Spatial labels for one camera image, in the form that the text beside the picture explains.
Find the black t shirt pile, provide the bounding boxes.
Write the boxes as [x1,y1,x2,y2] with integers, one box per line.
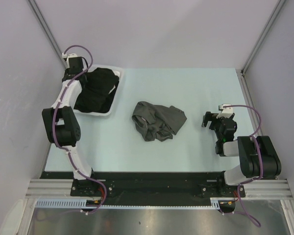
[74,68,119,114]

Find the white t shirt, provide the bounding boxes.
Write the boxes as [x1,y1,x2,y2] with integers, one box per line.
[108,70,121,94]

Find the white plastic laundry bin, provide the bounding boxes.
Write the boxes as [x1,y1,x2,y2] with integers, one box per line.
[73,64,125,117]

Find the dark grey t shirt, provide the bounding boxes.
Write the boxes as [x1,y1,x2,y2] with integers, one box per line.
[131,101,187,142]

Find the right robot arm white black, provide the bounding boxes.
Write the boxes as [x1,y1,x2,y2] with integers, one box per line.
[201,112,282,196]

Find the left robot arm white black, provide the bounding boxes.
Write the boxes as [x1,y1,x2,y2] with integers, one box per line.
[42,53,98,196]

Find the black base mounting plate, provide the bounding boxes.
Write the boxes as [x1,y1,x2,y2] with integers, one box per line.
[40,171,246,199]

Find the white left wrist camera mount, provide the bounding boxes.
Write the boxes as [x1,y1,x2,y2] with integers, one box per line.
[62,52,78,61]

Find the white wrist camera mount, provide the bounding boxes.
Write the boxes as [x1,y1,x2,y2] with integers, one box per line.
[217,104,235,118]
[62,52,78,61]

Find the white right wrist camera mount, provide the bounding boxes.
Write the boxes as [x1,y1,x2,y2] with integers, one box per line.
[217,104,235,118]

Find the aluminium left corner post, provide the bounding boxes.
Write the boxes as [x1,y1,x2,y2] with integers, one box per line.
[26,0,66,70]

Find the aluminium corner post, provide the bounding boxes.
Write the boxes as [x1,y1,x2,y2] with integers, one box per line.
[241,0,288,76]
[26,0,66,70]

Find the aluminium front frame rail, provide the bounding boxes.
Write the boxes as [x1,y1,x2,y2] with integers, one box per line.
[26,179,293,200]

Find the aluminium right corner post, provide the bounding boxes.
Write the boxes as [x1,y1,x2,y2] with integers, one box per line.
[241,0,288,76]

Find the light blue cable duct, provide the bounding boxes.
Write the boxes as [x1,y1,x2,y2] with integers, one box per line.
[35,199,220,210]

